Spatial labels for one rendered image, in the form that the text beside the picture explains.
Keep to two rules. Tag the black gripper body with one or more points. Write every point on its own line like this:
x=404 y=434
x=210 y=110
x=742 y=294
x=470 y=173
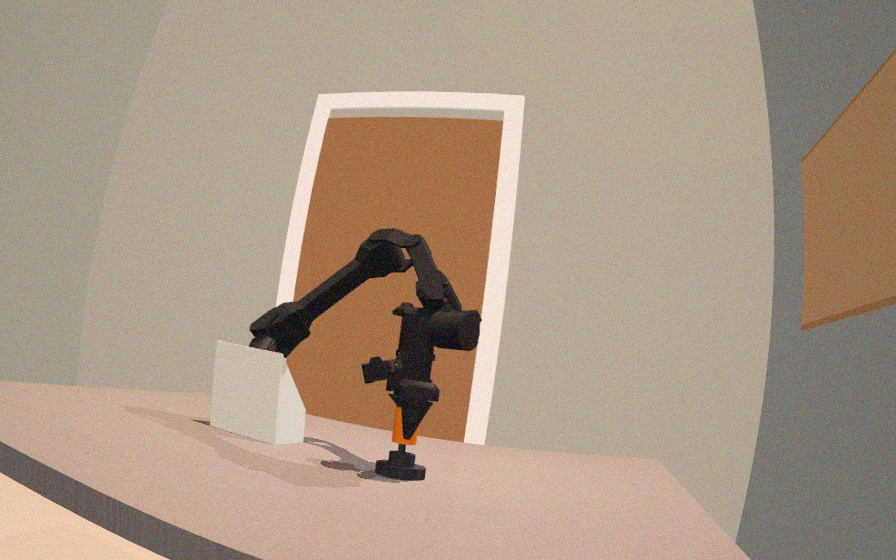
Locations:
x=416 y=368

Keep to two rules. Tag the orange knob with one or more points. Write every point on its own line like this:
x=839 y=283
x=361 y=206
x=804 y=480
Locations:
x=397 y=434

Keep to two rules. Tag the dark grey round pedestal with shaft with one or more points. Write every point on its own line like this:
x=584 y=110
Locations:
x=401 y=465

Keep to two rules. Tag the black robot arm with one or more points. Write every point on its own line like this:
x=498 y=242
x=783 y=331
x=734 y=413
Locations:
x=441 y=322

